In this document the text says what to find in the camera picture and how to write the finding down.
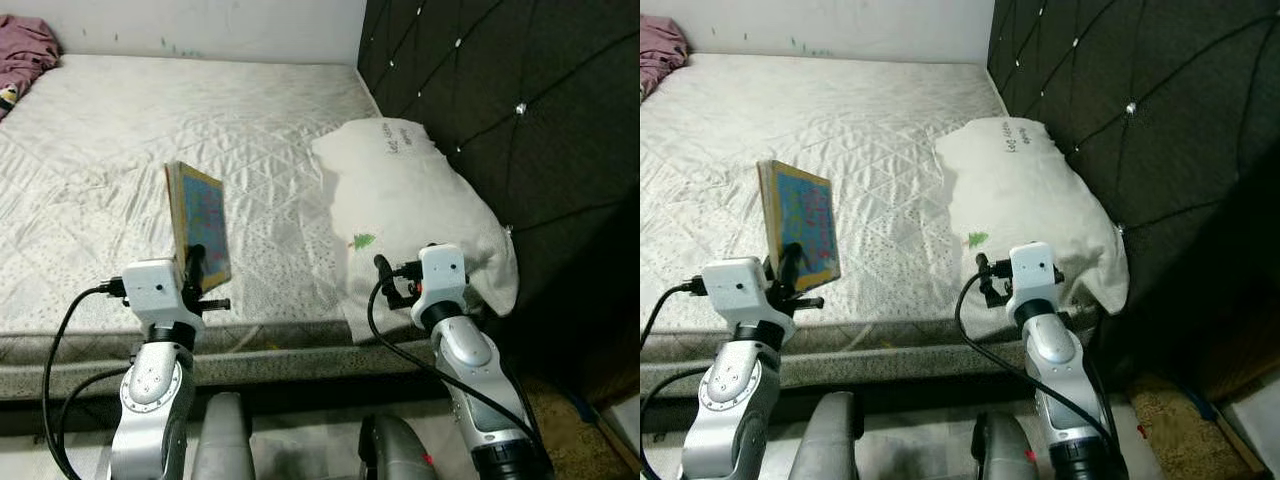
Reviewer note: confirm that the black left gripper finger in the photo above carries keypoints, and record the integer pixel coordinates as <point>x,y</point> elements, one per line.
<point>790,266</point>
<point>195,268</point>

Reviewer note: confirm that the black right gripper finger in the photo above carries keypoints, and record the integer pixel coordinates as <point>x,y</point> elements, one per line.
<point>983,266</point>
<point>383,270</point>

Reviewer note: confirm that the white pillow with green print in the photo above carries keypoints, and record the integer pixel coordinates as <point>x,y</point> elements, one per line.
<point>1030,200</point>
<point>410,200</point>

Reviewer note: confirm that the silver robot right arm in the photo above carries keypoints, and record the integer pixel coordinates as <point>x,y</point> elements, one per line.
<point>1065,390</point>
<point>480,390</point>

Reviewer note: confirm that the white quilted mattress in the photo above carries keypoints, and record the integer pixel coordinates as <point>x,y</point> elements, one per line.
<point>800,120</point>
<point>150,150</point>

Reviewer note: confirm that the grey robot left leg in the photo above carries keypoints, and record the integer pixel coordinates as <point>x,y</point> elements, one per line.
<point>830,440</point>
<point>222,440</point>

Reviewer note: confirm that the grey robot leg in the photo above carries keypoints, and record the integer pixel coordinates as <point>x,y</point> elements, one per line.
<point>830,440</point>
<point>1005,450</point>
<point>395,450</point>
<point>222,440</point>

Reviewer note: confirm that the grey robot right leg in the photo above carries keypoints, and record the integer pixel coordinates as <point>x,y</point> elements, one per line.
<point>1005,450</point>
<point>395,450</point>

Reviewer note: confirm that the black bed base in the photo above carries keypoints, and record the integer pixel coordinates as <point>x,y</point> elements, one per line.
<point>60,415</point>
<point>670,418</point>

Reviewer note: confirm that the black tufted headboard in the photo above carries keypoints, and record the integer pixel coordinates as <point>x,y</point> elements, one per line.
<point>520,100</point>
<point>1150,100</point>

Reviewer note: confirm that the brown shaggy rug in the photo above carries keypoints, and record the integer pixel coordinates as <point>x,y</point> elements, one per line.
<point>1170,430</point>
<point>570,430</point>

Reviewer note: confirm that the purple penguin print blanket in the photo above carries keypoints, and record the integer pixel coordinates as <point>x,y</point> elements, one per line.
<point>660,50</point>
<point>25,55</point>

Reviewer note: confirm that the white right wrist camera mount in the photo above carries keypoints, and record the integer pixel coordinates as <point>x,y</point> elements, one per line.
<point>443,275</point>
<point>1033,270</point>

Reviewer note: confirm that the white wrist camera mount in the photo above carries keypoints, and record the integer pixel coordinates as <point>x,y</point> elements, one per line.
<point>1033,270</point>
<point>740,285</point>
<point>443,275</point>
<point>158,290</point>

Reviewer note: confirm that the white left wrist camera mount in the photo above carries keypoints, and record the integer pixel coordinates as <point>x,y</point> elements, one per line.
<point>740,285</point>
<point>158,290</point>

